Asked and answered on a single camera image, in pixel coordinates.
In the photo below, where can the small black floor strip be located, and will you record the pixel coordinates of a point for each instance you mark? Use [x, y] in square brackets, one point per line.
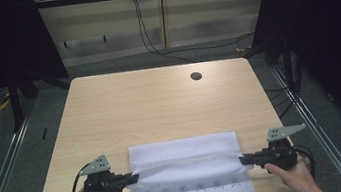
[44, 134]

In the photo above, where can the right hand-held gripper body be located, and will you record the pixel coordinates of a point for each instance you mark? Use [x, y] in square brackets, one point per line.
[279, 156]

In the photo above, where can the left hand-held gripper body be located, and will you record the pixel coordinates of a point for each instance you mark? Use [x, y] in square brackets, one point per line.
[102, 184]

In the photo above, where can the yellow floor tape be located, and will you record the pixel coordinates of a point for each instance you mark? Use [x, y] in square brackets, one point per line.
[4, 105]

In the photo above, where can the white printed towel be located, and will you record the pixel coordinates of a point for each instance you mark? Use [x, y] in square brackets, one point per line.
[186, 161]

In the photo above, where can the person's right hand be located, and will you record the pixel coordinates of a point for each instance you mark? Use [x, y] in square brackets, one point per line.
[292, 178]

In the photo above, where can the black metal stand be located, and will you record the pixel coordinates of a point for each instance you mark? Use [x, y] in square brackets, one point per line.
[15, 104]

